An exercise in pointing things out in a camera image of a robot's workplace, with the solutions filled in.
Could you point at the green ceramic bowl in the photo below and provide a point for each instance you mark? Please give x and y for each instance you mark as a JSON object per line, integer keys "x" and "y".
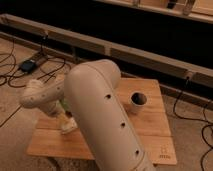
{"x": 64, "y": 105}

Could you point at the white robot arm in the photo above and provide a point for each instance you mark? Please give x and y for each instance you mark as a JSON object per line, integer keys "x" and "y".
{"x": 89, "y": 90}

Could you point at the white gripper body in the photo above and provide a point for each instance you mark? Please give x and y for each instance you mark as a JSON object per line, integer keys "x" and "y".
{"x": 62, "y": 118}

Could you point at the black power adapter box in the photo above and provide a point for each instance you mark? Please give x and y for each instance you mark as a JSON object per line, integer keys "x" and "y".
{"x": 28, "y": 66}

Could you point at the white cup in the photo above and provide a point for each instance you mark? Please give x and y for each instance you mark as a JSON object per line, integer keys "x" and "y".
{"x": 138, "y": 100}

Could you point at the wooden table board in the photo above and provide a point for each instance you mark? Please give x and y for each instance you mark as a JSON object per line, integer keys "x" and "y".
{"x": 151, "y": 125}

